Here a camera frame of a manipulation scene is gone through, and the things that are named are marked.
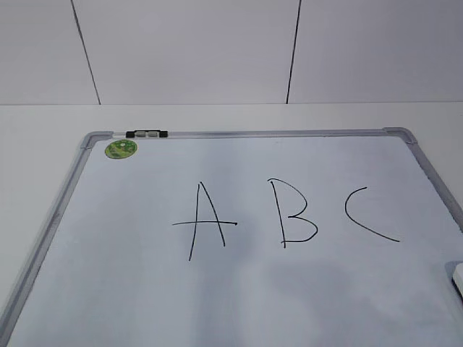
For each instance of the white board with grey frame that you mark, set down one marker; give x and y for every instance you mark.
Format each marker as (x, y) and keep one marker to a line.
(303, 238)

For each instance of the round green magnet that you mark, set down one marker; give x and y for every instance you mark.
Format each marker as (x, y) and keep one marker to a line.
(121, 149)

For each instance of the black silver board clip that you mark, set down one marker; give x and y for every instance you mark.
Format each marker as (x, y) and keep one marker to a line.
(157, 133)

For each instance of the white eraser with black felt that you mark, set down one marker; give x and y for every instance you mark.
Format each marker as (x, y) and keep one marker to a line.
(454, 272)

